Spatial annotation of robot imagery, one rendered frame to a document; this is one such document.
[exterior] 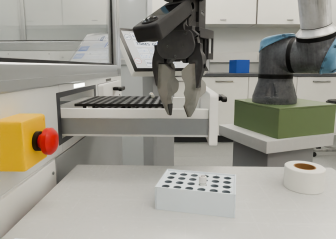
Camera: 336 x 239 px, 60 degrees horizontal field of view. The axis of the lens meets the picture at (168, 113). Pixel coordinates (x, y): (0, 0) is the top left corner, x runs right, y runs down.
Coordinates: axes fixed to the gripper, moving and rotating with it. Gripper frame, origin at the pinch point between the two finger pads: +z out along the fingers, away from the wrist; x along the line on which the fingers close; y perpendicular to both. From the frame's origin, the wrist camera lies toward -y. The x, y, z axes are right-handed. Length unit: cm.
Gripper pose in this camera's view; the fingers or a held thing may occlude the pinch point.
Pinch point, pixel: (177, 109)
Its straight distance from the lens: 51.0
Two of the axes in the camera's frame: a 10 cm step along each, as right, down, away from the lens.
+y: 5.2, -1.3, 8.4
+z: 0.0, 9.9, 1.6
